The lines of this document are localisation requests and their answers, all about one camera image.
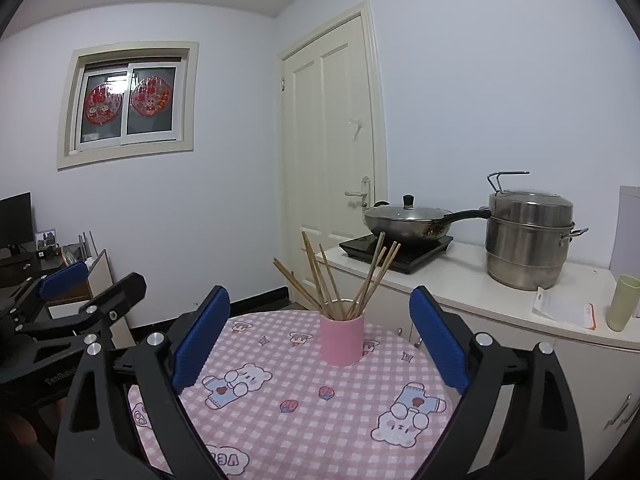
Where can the cream framed sliding window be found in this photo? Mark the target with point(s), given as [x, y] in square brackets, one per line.
[125, 157]

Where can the pink cup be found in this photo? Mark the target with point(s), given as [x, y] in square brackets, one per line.
[342, 340]

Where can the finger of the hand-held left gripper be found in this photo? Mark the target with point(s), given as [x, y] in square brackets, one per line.
[50, 355]
[65, 280]

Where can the white paper packet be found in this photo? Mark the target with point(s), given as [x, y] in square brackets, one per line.
[560, 307]

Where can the pink checked bear tablecloth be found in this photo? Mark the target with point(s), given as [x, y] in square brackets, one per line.
[300, 435]

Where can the white panelled door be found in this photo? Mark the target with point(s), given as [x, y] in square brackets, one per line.
[310, 160]

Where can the glass wok lid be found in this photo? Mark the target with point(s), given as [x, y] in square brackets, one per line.
[405, 214]

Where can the white counter cabinet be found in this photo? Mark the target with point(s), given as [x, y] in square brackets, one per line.
[475, 300]

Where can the black monitor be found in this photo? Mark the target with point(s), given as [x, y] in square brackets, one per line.
[15, 220]

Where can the red round window decal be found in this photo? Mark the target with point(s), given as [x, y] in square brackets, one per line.
[102, 104]
[149, 96]

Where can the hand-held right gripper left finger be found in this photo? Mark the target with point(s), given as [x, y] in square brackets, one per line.
[200, 340]

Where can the black induction cooker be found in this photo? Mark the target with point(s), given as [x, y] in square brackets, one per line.
[425, 257]

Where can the dark wooden desk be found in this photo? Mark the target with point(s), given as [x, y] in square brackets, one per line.
[20, 265]

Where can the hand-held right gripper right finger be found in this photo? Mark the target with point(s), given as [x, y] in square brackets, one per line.
[440, 340]

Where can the white door hook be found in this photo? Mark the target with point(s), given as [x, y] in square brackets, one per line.
[355, 126]

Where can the pale green cup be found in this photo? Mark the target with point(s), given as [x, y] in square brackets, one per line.
[622, 305]

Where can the thin metal rods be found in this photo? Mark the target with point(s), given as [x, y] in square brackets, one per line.
[86, 245]

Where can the stainless steel steamer pot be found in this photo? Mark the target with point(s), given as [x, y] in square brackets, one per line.
[525, 250]

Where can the small photo frame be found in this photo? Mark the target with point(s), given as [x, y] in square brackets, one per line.
[47, 237]

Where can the bunch of wooden chopsticks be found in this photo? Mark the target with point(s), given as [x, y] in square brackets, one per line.
[354, 306]

